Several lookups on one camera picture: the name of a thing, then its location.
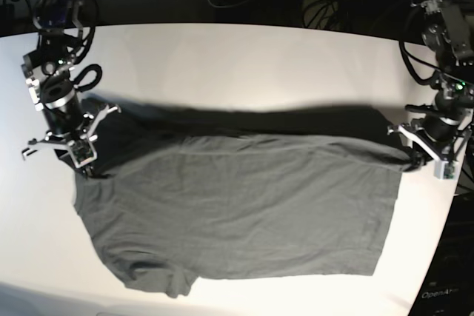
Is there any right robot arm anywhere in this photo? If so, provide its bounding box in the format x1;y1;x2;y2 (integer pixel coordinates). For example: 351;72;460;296
21;0;120;177

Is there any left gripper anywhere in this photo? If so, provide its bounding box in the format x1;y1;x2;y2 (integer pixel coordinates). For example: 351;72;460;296
387;119;467;180

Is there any grey T-shirt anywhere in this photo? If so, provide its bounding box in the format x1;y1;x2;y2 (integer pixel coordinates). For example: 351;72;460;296
74;112;412;297

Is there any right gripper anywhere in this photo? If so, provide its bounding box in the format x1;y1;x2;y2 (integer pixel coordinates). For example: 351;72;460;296
21;104;121;178

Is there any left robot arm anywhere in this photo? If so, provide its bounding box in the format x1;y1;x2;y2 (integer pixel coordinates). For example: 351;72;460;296
388;0;473;180

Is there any black OpenArm base box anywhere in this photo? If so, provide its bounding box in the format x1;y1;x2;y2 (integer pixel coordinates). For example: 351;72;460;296
409;193;474;316

